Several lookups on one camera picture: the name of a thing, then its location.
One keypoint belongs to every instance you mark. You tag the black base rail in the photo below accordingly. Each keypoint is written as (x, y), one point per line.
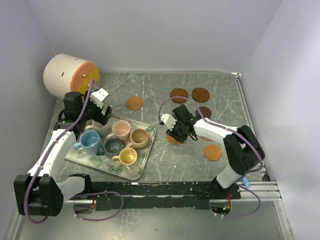
(149, 195)

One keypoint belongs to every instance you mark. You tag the reddish brown wood coaster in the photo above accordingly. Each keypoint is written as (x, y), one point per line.
(200, 95)

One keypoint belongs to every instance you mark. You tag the beige mug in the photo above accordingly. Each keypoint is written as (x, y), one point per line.
(102, 130)

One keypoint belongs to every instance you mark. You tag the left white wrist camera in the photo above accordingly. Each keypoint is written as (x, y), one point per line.
(99, 97)

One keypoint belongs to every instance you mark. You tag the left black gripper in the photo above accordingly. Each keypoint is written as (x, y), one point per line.
(100, 117)

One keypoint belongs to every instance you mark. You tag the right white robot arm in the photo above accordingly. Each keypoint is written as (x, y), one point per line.
(243, 150)

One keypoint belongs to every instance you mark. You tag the blue connector clip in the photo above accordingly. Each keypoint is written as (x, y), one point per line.
(246, 183)

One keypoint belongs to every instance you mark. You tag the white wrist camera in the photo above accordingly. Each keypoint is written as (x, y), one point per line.
(99, 97)
(168, 120)

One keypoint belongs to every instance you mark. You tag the smooth light wood coaster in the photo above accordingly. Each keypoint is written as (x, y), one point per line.
(172, 140)

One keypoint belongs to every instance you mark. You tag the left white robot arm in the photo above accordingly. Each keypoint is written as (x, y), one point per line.
(38, 193)

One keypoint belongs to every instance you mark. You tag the yellow mug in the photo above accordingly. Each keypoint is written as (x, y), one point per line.
(127, 156)

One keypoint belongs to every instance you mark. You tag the blue mug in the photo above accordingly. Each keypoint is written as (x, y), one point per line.
(89, 142)

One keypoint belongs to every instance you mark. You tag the large woven rattan coaster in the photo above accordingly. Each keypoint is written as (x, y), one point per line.
(205, 138)

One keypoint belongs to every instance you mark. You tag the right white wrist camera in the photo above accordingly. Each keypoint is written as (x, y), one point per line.
(168, 120)

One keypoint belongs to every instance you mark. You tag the grey mug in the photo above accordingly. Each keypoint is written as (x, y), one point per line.
(112, 147)

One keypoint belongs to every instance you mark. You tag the white cylindrical drawer box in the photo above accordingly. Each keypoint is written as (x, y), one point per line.
(65, 73)

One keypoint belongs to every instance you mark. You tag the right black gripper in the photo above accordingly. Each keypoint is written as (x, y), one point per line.
(172, 134)

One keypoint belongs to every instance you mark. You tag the tan brown mug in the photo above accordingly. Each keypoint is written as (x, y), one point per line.
(138, 139)

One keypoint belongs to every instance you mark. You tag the hidden light wood coaster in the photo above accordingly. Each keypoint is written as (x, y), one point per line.
(212, 152)

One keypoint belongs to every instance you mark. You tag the dark wood coaster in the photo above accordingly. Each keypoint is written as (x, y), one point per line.
(204, 111)

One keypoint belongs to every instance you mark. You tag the pink mug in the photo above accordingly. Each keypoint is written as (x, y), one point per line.
(120, 130)

